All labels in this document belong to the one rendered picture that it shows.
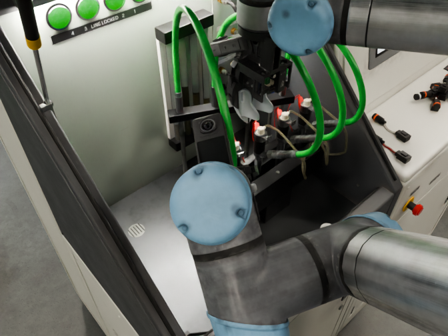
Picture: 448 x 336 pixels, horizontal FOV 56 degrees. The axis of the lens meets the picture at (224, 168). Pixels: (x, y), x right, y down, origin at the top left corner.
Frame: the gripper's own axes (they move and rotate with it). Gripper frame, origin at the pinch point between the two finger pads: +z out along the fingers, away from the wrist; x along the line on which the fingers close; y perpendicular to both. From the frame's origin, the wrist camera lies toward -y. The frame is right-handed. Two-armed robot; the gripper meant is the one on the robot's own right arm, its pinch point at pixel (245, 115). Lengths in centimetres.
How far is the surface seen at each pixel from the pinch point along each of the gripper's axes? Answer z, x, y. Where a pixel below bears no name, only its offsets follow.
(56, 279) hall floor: 123, -37, -79
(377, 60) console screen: 9, 53, -2
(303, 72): -9.8, 7.6, 6.7
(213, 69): -16.6, -11.0, 3.5
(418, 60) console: 18, 76, 0
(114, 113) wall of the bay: 11.2, -13.2, -30.8
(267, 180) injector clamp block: 24.4, 8.5, 0.7
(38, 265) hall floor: 123, -40, -92
